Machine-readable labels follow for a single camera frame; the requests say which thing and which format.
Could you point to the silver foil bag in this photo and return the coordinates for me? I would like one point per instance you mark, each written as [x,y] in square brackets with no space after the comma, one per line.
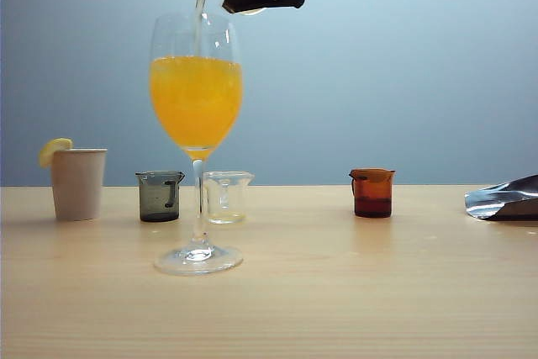
[504,201]

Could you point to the clear empty measuring cup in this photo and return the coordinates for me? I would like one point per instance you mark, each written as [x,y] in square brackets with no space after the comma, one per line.
[231,203]

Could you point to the white paper cup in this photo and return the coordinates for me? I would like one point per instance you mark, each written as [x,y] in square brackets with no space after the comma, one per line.
[77,186]

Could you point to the wine glass with orange juice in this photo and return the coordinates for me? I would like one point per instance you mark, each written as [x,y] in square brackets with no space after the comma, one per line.
[195,102]

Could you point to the yellow lemon slice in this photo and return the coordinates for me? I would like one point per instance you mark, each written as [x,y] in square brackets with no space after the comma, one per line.
[48,153]

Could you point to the grey glass measuring cup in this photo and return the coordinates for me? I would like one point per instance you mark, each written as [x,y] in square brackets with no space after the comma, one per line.
[153,205]

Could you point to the amber glass measuring cup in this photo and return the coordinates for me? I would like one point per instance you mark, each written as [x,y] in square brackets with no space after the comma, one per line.
[372,201]

